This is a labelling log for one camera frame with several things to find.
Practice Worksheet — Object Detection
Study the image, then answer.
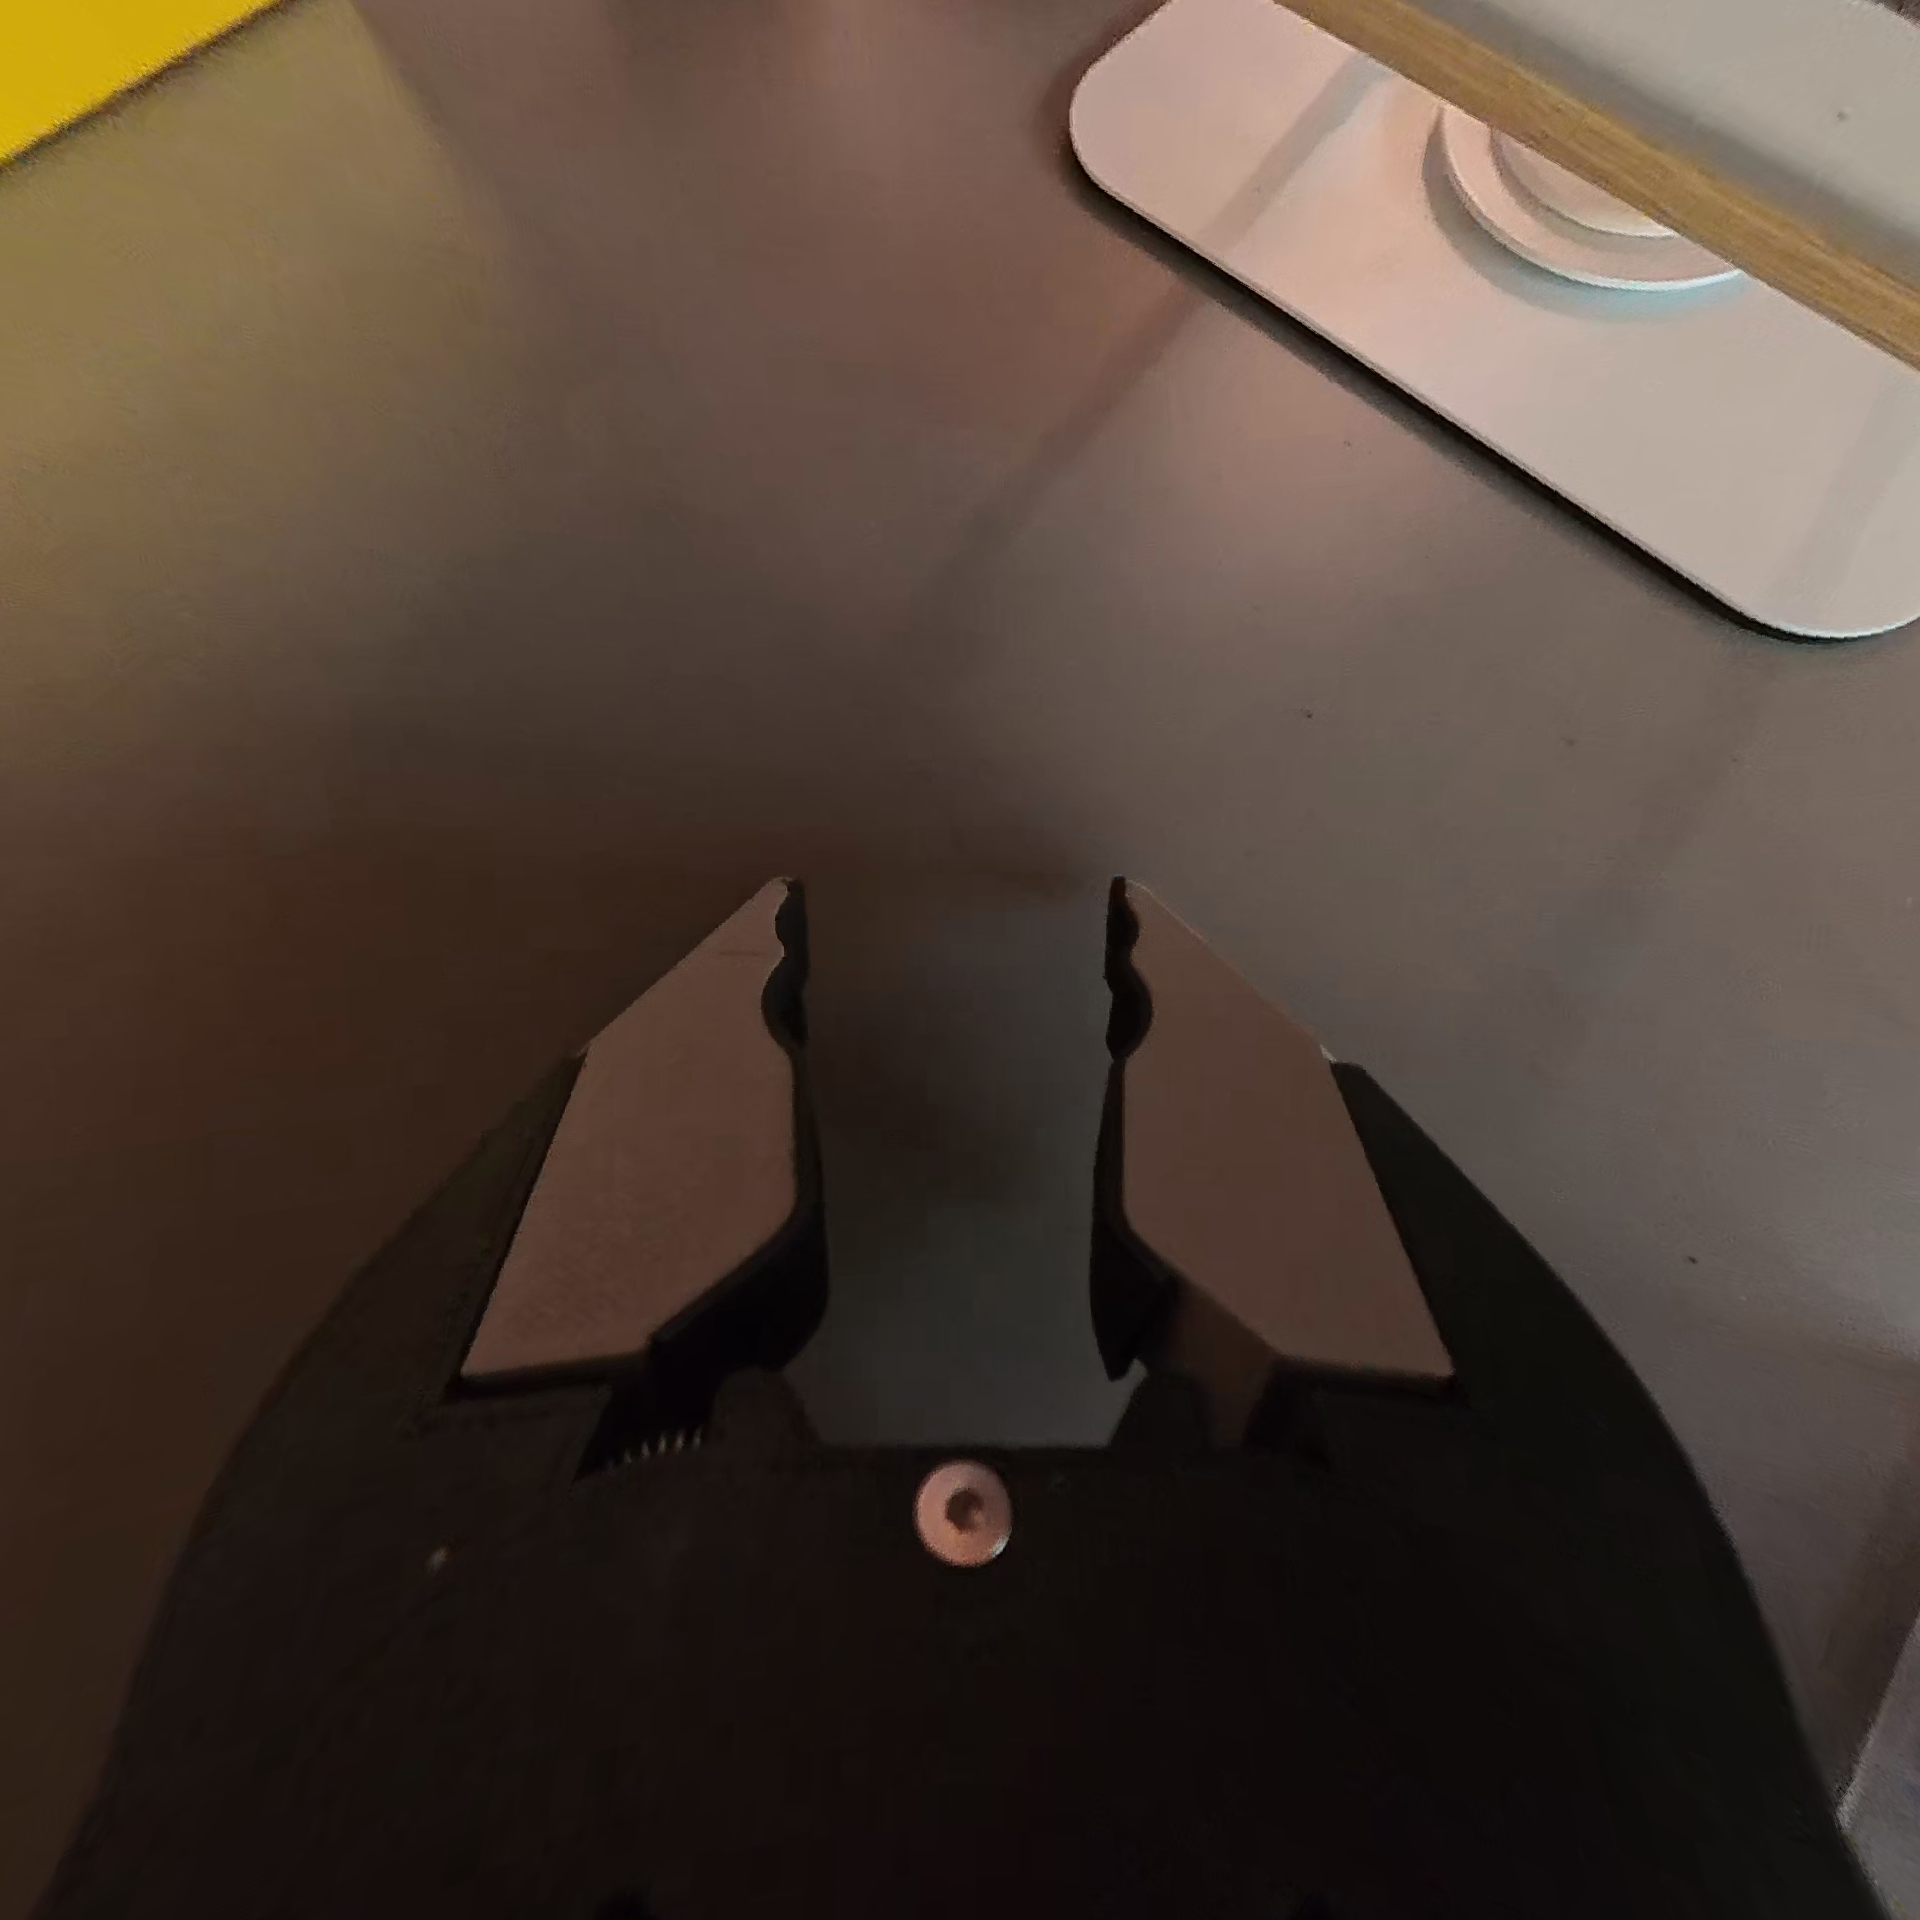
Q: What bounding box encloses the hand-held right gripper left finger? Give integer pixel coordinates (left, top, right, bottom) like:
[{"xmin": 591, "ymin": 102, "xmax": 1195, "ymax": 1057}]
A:
[{"xmin": 456, "ymin": 879, "xmax": 830, "ymax": 1388}]

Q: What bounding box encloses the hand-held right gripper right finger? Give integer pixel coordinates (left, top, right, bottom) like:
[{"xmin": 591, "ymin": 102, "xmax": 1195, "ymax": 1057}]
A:
[{"xmin": 1088, "ymin": 879, "xmax": 1457, "ymax": 1388}]

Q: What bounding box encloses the yellow box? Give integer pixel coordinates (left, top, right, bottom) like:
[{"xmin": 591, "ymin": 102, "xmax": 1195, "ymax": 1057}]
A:
[{"xmin": 0, "ymin": 0, "xmax": 285, "ymax": 167}]

